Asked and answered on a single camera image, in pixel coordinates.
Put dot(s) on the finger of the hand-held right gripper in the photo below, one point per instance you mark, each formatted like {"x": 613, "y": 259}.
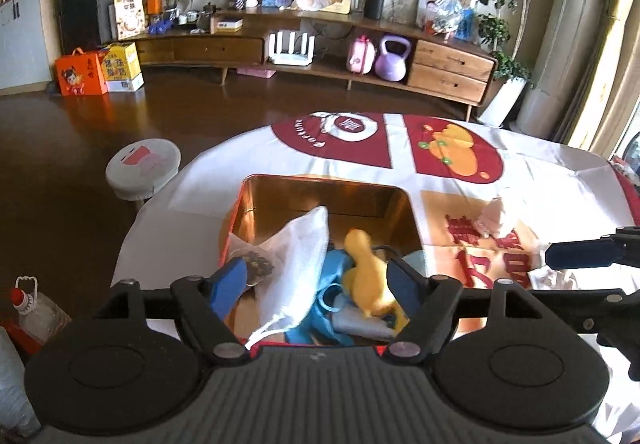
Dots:
{"x": 570, "y": 305}
{"x": 580, "y": 254}

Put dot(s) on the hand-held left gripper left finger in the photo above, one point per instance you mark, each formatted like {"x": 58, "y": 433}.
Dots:
{"x": 230, "y": 281}

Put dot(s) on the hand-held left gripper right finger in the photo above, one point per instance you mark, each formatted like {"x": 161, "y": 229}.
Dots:
{"x": 402, "y": 284}

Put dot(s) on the yellow plush toy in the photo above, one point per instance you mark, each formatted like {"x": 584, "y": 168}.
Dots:
{"x": 365, "y": 279}

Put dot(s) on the blue rubber glove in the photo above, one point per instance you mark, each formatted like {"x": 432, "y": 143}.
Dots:
{"x": 332, "y": 274}

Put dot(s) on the red tin box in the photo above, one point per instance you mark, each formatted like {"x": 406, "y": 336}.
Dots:
{"x": 320, "y": 196}

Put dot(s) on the cream cloth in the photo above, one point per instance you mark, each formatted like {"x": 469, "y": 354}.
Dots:
{"x": 560, "y": 280}

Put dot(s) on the crumpled white cloth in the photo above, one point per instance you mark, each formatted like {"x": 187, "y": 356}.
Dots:
{"x": 492, "y": 219}

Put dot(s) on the white round stool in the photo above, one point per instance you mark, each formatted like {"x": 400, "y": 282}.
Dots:
{"x": 142, "y": 164}

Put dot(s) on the white planter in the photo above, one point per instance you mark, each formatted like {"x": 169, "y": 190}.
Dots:
{"x": 502, "y": 101}

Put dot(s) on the oil bottle with red cap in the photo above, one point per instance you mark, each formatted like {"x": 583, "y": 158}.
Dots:
{"x": 40, "y": 319}

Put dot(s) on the golden curtain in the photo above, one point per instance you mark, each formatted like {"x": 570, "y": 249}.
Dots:
{"x": 615, "y": 49}

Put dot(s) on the pink tray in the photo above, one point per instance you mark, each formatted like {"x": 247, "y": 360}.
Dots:
{"x": 256, "y": 72}

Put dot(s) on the grey covered standing air conditioner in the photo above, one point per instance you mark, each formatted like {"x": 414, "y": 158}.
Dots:
{"x": 570, "y": 34}

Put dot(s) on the purple kettlebell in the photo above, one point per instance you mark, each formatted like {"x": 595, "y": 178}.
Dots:
{"x": 392, "y": 61}

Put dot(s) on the wooden tv stand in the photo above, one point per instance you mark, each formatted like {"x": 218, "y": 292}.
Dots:
{"x": 220, "y": 51}

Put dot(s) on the pink small case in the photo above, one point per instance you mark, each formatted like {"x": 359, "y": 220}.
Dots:
{"x": 360, "y": 56}

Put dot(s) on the white router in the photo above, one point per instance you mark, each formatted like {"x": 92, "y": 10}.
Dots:
{"x": 292, "y": 51}

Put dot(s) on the yellow carton box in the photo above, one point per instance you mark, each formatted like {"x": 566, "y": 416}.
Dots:
{"x": 122, "y": 66}

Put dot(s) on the orange gift box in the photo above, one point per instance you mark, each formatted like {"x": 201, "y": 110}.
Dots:
{"x": 80, "y": 74}

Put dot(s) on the small white box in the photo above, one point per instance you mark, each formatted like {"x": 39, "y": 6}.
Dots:
{"x": 227, "y": 25}

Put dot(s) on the clear plastic bag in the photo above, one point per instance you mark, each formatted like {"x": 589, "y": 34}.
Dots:
{"x": 447, "y": 16}

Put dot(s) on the printed cereal box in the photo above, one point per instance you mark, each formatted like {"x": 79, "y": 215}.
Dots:
{"x": 129, "y": 18}

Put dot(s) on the black speaker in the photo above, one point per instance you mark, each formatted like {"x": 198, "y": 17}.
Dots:
{"x": 374, "y": 2}

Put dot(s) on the black cabinet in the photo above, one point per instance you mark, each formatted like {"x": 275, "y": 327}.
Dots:
{"x": 85, "y": 9}

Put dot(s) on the white cabinet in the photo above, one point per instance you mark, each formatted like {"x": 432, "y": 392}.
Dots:
{"x": 25, "y": 39}

